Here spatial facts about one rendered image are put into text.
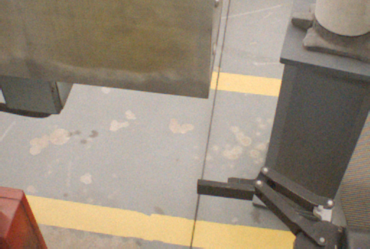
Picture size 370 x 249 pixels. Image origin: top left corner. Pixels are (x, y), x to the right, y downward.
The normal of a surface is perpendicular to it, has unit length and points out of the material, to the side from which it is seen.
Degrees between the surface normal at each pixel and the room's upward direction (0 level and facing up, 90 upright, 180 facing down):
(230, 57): 0
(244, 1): 0
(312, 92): 90
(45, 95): 90
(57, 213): 0
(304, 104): 90
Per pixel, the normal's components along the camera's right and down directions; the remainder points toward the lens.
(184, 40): -0.14, 0.72
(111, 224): 0.01, -0.68
